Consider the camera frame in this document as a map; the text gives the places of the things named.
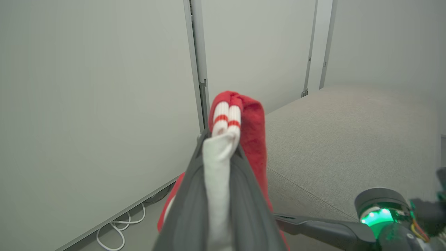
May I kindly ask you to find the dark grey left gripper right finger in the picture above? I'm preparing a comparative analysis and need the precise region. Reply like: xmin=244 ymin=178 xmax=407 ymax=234
xmin=229 ymin=143 xmax=289 ymax=251

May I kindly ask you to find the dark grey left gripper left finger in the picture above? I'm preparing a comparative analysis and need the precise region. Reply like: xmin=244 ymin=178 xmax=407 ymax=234
xmin=153 ymin=129 xmax=210 ymax=251

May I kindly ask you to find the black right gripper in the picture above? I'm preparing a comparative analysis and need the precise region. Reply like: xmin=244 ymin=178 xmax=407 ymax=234
xmin=275 ymin=188 xmax=446 ymax=251

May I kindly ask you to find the red garment striped white trim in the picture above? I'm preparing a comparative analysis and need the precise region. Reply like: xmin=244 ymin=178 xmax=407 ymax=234
xmin=157 ymin=91 xmax=290 ymax=251

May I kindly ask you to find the grey fabric sofa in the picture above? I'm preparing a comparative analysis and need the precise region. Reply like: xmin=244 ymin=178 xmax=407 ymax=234
xmin=263 ymin=84 xmax=446 ymax=251

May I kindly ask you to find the thin black floor cable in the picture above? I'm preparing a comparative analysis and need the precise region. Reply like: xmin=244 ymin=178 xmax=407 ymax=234
xmin=144 ymin=184 xmax=172 ymax=205

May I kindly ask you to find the white looped cable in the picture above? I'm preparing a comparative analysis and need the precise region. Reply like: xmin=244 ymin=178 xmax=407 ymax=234
xmin=96 ymin=202 xmax=146 ymax=251

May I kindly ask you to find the grey partition base rail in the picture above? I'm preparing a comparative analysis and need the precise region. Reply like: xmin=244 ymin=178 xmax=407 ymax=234
xmin=55 ymin=175 xmax=182 ymax=251

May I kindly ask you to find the grey partition post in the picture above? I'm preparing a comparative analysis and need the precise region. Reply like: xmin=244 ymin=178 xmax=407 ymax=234
xmin=183 ymin=0 xmax=210 ymax=134

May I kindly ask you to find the slim grey partition frame strip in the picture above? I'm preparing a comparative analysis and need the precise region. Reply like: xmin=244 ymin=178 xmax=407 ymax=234
xmin=301 ymin=0 xmax=318 ymax=98
xmin=318 ymin=0 xmax=338 ymax=90

